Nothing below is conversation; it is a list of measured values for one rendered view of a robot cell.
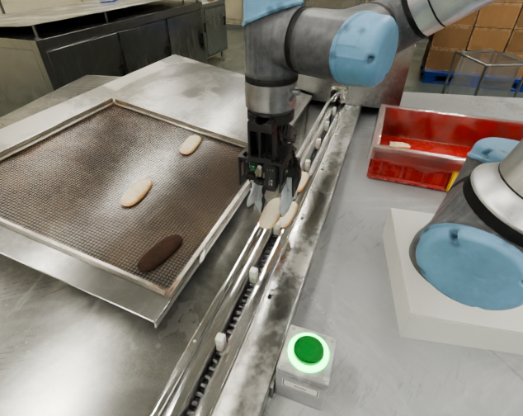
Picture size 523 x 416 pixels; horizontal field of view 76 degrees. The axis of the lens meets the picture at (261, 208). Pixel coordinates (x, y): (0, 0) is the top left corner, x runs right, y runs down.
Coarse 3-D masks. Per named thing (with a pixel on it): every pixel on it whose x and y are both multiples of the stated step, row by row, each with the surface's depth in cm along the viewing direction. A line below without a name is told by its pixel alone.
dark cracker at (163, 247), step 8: (168, 240) 60; (176, 240) 61; (152, 248) 58; (160, 248) 59; (168, 248) 59; (176, 248) 60; (144, 256) 57; (152, 256) 57; (160, 256) 57; (168, 256) 58; (144, 264) 56; (152, 264) 56; (160, 264) 57
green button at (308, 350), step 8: (304, 336) 46; (312, 336) 46; (296, 344) 45; (304, 344) 45; (312, 344) 45; (320, 344) 45; (296, 352) 44; (304, 352) 44; (312, 352) 44; (320, 352) 44; (304, 360) 43; (312, 360) 43; (320, 360) 43
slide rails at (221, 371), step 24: (336, 120) 118; (312, 144) 103; (312, 168) 92; (264, 240) 69; (240, 288) 59; (264, 288) 59; (240, 336) 52; (192, 360) 49; (192, 384) 46; (216, 384) 46; (168, 408) 44
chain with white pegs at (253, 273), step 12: (336, 108) 122; (324, 132) 113; (312, 156) 99; (276, 228) 70; (264, 252) 67; (264, 264) 65; (252, 276) 60; (252, 288) 60; (240, 300) 58; (240, 312) 56; (228, 324) 54; (216, 336) 49; (216, 348) 51; (216, 360) 50; (204, 384) 47
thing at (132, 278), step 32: (64, 128) 83; (96, 128) 86; (128, 128) 88; (160, 128) 91; (192, 128) 93; (0, 160) 70; (32, 160) 72; (64, 160) 74; (128, 160) 78; (160, 160) 80; (192, 160) 82; (32, 192) 65; (64, 192) 66; (96, 192) 68; (160, 192) 71; (0, 224) 58; (32, 224) 59; (96, 224) 62; (128, 256) 58; (192, 256) 60; (160, 288) 54
